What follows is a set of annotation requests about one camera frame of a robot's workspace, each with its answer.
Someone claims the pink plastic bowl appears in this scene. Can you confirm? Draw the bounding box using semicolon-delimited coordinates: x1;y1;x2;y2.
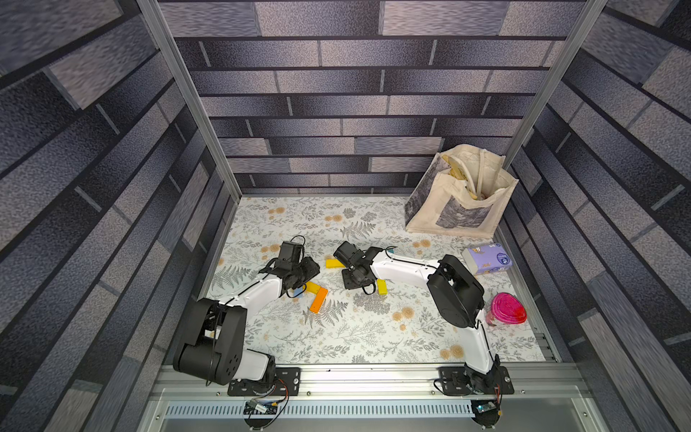
486;293;527;326

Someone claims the orange block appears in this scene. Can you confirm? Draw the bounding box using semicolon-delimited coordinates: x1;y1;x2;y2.
310;287;329;314

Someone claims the long yellow block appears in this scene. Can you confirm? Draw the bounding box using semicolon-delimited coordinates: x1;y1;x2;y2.
376;279;388;296
325;258;346;269

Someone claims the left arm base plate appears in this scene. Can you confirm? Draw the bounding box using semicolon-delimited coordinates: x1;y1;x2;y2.
228;367;302;397

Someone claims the right circuit board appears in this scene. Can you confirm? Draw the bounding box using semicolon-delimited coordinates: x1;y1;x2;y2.
471;400;501;428

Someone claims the purple tissue box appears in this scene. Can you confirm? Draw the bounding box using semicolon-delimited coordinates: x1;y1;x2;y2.
462;243;514;275

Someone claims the cream canvas tote bag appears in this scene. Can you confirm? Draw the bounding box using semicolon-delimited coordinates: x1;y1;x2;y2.
404;144;518;239

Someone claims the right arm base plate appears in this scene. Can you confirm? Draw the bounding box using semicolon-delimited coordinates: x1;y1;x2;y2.
434;366;515;396

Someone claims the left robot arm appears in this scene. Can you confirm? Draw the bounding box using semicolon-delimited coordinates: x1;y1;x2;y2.
173;241;320;391

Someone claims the left circuit board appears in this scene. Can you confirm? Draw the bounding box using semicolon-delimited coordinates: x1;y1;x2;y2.
243;400;281;417

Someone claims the circuit board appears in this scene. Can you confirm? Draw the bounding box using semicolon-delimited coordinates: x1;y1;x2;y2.
243;400;281;417
471;400;501;428

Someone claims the aluminium front rail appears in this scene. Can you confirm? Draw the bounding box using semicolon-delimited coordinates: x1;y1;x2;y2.
149;362;592;401

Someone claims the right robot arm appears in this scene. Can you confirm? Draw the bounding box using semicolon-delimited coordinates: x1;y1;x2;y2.
334;241;500;394

